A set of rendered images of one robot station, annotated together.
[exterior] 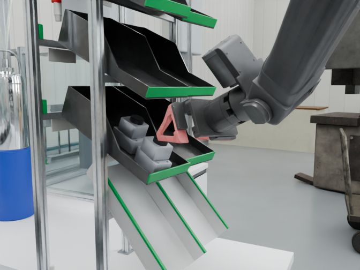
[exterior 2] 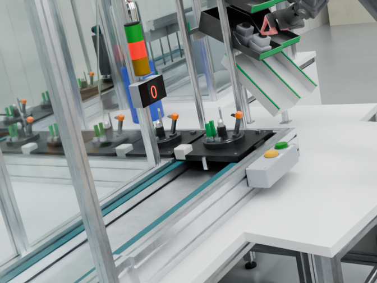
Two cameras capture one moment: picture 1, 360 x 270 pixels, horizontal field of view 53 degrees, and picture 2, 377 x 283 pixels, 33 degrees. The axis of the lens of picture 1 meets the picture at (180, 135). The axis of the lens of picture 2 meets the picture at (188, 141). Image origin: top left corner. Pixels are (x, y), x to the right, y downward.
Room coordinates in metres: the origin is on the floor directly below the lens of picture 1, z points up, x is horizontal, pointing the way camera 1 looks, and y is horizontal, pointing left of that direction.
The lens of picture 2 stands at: (-1.48, -0.05, 1.60)
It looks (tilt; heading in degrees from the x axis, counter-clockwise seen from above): 17 degrees down; 11
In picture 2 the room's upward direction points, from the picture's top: 12 degrees counter-clockwise
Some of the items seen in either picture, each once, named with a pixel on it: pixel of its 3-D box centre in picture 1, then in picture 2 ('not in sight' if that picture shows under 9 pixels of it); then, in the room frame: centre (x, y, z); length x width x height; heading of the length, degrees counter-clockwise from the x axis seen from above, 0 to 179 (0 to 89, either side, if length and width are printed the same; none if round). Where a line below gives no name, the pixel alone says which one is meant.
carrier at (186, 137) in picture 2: not in sight; (159, 129); (0.62, 0.44, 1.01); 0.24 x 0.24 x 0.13; 64
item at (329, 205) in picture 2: not in sight; (302, 170); (0.48, -0.03, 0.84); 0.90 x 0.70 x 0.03; 146
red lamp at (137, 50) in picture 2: not in sight; (137, 49); (0.39, 0.40, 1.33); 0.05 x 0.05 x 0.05
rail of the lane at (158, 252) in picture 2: not in sight; (224, 194); (0.19, 0.20, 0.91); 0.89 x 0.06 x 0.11; 154
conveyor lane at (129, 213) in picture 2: not in sight; (170, 195); (0.25, 0.37, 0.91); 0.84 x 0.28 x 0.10; 154
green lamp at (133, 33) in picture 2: not in sight; (133, 33); (0.39, 0.40, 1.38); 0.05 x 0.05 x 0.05
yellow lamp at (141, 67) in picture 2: not in sight; (141, 65); (0.39, 0.40, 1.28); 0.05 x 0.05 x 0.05
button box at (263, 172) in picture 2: not in sight; (272, 164); (0.34, 0.06, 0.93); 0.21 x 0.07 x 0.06; 154
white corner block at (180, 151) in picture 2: not in sight; (183, 152); (0.46, 0.34, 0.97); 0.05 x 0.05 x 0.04; 64
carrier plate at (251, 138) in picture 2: not in sight; (224, 144); (0.51, 0.21, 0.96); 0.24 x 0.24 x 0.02; 64
